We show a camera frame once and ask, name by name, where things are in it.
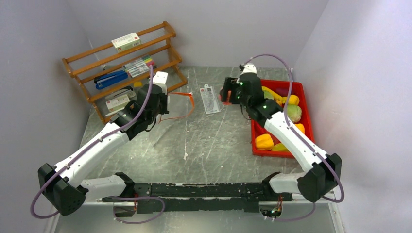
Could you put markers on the wooden three-tier shelf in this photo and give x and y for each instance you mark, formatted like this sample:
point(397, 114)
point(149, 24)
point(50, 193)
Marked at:
point(156, 39)

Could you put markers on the green white staples box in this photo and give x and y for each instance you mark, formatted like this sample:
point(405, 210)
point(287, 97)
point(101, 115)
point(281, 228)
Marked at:
point(117, 103)

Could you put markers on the yellow banana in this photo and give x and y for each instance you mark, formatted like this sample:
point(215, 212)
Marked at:
point(277, 97)

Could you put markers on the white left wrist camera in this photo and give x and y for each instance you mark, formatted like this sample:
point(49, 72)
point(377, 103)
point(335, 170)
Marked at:
point(160, 79)

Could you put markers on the purple eggplant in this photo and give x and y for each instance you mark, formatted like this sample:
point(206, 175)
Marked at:
point(282, 91)

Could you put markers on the marker pen set pack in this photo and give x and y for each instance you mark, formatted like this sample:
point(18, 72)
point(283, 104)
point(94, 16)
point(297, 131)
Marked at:
point(139, 66)

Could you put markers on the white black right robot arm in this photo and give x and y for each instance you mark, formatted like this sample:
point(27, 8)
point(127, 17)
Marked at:
point(321, 171)

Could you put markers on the white box on top shelf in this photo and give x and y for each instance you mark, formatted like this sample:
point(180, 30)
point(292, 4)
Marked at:
point(126, 42)

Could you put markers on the yellow squash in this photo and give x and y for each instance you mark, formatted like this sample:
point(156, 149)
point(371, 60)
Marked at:
point(292, 99)

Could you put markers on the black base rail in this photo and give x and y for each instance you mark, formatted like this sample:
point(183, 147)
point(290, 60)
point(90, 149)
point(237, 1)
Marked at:
point(180, 197)

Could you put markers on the ruler set clear package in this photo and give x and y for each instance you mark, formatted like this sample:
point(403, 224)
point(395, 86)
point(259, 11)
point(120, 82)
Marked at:
point(209, 99)

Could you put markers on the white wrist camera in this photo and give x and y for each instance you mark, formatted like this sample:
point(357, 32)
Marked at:
point(160, 79)
point(248, 68)

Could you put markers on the yellow green mango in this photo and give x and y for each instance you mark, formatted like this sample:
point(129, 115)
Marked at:
point(279, 147)

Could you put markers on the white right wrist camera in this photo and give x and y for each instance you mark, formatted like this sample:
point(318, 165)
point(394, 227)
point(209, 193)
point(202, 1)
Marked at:
point(248, 68)

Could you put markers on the blue hole punch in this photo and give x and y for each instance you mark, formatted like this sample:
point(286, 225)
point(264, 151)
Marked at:
point(109, 79)

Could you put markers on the green cabbage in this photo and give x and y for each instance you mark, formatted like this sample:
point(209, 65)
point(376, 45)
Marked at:
point(294, 113)
point(268, 95)

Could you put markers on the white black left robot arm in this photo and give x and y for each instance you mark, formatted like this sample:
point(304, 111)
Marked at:
point(65, 185)

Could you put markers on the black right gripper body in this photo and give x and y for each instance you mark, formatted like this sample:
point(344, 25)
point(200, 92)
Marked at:
point(232, 84)

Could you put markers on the green cabbage far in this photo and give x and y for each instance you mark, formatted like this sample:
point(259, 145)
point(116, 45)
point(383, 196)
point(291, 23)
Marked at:
point(268, 95)

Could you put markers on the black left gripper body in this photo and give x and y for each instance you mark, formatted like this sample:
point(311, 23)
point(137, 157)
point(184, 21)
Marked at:
point(163, 108)

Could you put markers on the black white stapler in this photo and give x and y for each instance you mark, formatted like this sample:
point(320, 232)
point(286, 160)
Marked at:
point(120, 92)

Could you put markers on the yellow grey eraser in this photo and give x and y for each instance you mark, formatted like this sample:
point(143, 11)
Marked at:
point(137, 84)

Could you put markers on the green cabbage near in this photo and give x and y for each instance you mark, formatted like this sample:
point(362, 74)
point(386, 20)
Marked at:
point(294, 113)

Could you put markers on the yellow bell pepper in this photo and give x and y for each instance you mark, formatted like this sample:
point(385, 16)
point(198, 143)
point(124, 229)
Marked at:
point(264, 142)
point(301, 127)

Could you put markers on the clear zip bag orange zipper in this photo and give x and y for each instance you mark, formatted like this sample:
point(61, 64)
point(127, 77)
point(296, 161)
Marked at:
point(180, 105)

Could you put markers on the orange peach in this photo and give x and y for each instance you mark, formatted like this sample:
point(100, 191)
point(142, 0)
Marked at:
point(227, 100)

